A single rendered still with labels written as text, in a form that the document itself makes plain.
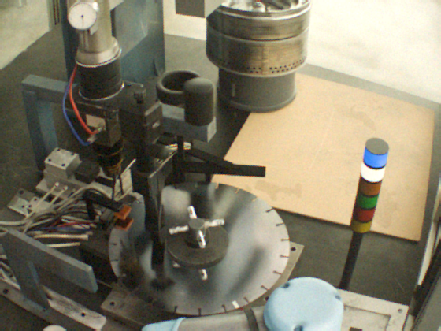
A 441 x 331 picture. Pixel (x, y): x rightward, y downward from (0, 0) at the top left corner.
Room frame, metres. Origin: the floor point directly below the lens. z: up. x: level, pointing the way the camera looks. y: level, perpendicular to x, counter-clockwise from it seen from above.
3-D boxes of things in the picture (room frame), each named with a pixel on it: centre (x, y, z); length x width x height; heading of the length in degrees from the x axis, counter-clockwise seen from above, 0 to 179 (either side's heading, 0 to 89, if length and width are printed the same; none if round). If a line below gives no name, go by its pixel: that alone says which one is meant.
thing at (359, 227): (0.74, -0.26, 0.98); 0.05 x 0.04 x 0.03; 156
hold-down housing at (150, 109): (0.73, 0.12, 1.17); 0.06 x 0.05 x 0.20; 57
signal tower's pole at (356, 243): (0.74, -0.26, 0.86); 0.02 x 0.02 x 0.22
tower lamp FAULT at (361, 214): (0.74, -0.26, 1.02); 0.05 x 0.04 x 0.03; 156
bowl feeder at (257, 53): (1.50, -0.11, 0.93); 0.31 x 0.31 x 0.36
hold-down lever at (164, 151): (0.69, 0.10, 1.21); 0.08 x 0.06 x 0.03; 66
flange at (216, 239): (0.73, 0.04, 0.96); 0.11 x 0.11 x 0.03
